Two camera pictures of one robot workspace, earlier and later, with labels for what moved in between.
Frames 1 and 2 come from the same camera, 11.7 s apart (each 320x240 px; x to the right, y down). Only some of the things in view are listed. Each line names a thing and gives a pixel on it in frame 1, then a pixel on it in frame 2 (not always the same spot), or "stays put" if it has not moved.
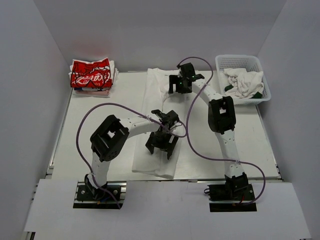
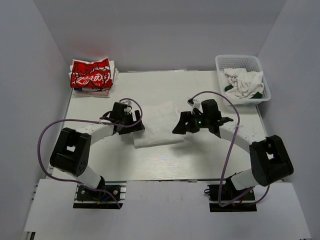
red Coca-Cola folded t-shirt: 96,74 stays put
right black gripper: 174,79 → 181,128
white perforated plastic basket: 242,77 stays put
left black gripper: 152,142 → 139,126
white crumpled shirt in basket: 245,83 stays put
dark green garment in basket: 228,87 stays put
